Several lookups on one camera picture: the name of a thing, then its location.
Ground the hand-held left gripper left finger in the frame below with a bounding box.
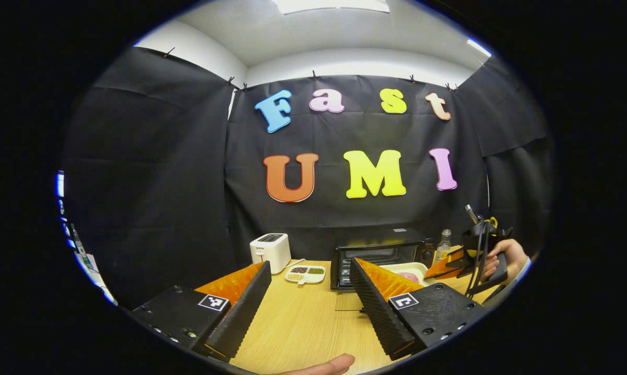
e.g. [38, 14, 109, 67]
[131, 261, 272, 363]

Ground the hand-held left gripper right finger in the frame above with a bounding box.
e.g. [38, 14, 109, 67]
[349, 257, 490, 361]

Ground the white square plate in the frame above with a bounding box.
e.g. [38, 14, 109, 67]
[381, 262, 429, 286]

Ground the black electric oven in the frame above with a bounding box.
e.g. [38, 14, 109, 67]
[330, 228, 435, 313]

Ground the clear glass bottle yellow label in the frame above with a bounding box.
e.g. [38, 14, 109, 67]
[435, 229, 452, 264]

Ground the white toaster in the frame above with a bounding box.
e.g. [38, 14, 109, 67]
[250, 233, 292, 274]

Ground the white divided snack dish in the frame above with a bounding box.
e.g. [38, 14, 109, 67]
[285, 265, 327, 285]

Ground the black backdrop cloth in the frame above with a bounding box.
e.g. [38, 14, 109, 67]
[63, 47, 554, 308]

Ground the small ceiling light panel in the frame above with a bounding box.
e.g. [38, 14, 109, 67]
[467, 37, 492, 57]

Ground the large ceiling light panel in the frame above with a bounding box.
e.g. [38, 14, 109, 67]
[272, 0, 390, 15]

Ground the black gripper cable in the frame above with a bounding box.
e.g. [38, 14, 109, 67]
[464, 221, 491, 300]

